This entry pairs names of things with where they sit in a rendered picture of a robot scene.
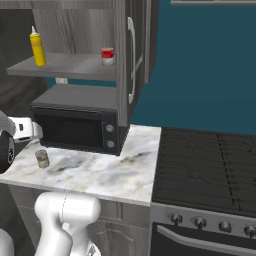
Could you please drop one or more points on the white wall outlet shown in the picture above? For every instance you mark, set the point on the white wall outlet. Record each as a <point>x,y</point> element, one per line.
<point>62,80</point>

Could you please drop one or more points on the black microwave oven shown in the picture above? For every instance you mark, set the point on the black microwave oven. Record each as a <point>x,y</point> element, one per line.
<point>76,116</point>

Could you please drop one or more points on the black and silver stove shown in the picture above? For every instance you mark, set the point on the black and silver stove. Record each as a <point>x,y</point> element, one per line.
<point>206,173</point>

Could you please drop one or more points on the grey microwave knob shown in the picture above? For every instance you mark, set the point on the grey microwave knob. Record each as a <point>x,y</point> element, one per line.
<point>110,144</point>
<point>109,128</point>

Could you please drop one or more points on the silver range hood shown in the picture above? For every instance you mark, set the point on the silver range hood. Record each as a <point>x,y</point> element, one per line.
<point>213,2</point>

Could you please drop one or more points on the grey cabinet door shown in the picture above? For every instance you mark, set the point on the grey cabinet door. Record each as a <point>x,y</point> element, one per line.
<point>138,50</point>

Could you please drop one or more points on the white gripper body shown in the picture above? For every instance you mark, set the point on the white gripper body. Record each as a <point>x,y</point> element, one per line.
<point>36,131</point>

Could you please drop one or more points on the yellow mustard bottle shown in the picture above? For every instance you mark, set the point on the yellow mustard bottle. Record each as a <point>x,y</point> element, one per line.
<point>38,50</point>

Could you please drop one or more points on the red and white can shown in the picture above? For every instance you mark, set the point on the red and white can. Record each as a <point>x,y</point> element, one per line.
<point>107,56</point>

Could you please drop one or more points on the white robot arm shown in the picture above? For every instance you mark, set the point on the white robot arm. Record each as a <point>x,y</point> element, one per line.
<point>55,213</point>

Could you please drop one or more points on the grey base cabinet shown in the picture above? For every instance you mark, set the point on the grey base cabinet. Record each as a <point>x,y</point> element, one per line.
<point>123,226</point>

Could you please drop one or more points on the grey wood wall cabinet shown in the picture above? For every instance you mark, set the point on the grey wood wall cabinet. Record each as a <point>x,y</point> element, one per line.
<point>76,33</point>

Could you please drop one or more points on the silver stove knob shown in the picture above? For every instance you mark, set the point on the silver stove knob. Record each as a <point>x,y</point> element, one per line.
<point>199,222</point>
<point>175,218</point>
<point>250,230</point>
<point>225,226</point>

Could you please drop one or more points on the grey metal can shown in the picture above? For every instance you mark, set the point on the grey metal can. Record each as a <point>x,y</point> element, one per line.
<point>42,159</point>

